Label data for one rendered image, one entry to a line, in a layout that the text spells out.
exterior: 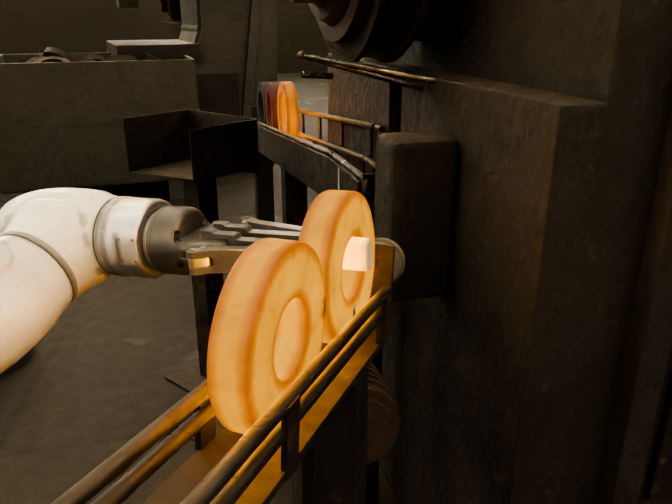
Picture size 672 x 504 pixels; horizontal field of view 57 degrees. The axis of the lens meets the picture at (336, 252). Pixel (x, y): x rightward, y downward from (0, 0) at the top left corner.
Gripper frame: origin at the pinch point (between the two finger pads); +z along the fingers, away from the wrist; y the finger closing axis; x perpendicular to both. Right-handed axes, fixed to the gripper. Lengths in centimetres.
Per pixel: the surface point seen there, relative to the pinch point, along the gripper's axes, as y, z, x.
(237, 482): 28.0, 3.3, -4.8
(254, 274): 18.9, 1.0, 5.1
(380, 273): -7.5, 2.4, -5.1
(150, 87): -222, -180, -2
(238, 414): 22.7, 0.7, -4.0
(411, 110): -47.4, -3.3, 7.7
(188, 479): 25.1, -2.5, -8.3
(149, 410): -57, -75, -69
